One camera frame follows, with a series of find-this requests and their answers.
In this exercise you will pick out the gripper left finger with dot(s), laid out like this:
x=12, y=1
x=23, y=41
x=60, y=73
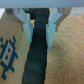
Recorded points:
x=26, y=23

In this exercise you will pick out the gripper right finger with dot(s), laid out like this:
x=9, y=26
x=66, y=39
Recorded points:
x=52, y=28

